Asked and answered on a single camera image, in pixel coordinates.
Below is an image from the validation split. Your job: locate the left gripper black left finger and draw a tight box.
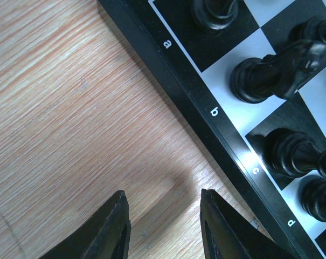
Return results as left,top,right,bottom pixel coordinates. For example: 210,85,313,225
41,190,131,258

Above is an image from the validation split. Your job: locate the black white chess board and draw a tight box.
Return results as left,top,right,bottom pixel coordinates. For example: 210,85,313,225
99,1,326,258

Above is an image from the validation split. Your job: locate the black knight chess piece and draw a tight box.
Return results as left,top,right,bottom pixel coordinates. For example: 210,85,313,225
229,39,326,104

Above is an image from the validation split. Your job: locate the black queen chess piece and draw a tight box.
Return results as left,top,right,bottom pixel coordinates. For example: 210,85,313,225
301,178,326,222

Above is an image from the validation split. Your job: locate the black rook chess piece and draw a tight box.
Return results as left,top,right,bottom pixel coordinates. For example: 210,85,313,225
192,0,239,32

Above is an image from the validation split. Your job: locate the black bishop chess piece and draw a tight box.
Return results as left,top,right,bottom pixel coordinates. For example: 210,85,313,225
263,128,326,178

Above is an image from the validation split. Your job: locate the black pawn chess piece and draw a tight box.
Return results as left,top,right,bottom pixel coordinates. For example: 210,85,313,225
289,17,326,44

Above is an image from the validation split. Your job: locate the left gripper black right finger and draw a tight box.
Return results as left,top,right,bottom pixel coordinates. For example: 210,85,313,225
200,189,294,259

